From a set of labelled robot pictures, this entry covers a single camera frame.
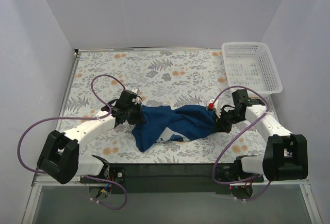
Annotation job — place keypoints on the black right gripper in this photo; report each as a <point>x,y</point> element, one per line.
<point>220,120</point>

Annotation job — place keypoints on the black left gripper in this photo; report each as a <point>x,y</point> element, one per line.
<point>137,116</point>

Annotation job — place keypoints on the blue printed t shirt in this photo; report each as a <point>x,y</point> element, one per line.
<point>163,124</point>

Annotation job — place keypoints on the white plastic basket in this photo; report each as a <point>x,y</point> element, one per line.
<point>251,64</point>

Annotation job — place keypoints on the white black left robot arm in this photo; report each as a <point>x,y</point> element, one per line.
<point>60,157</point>

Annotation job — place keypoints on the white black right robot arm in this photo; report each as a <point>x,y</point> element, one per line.
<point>285,156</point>

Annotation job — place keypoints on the floral patterned table mat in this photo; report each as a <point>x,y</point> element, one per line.
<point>164,78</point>

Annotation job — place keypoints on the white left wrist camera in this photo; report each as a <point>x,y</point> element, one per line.
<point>136,98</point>

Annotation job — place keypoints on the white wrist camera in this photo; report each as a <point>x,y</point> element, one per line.
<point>216,106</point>
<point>136,98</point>

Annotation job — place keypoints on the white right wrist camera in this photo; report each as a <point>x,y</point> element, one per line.
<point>216,106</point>

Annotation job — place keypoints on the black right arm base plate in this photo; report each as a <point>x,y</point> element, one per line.
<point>228,172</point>

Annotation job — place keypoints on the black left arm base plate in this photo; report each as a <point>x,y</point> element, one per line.
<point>116,174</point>

